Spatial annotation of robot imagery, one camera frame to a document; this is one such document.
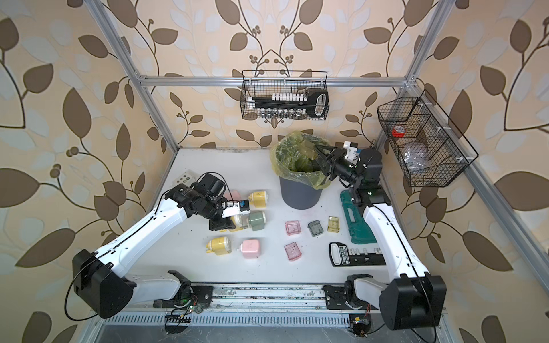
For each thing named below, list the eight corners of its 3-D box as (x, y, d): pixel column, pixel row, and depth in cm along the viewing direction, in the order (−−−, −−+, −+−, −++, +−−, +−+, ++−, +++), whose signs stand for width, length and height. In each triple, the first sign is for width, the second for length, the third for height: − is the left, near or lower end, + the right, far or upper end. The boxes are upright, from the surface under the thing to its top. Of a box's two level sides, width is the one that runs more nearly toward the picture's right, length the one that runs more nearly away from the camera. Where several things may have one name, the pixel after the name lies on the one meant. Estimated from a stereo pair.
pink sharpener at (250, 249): (238, 259, 84) (235, 253, 79) (240, 244, 88) (237, 239, 83) (259, 259, 84) (257, 253, 79) (260, 244, 87) (258, 239, 83)
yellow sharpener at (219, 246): (209, 253, 86) (203, 246, 80) (214, 241, 89) (208, 234, 83) (229, 257, 85) (225, 250, 79) (233, 245, 88) (229, 237, 82)
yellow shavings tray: (327, 231, 92) (328, 229, 90) (328, 217, 96) (329, 215, 94) (338, 233, 91) (339, 231, 90) (338, 219, 96) (339, 216, 94)
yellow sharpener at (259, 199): (250, 208, 98) (248, 200, 93) (251, 199, 101) (249, 191, 96) (267, 208, 98) (266, 200, 93) (268, 199, 101) (267, 191, 96)
